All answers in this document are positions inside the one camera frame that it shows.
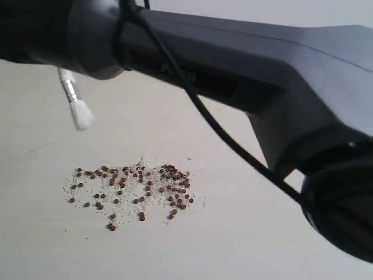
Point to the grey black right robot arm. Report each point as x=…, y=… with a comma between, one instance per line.
x=294, y=102

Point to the white paint brush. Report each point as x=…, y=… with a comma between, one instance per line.
x=81, y=115

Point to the brown beans and crumbs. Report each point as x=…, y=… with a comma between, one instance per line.
x=122, y=193

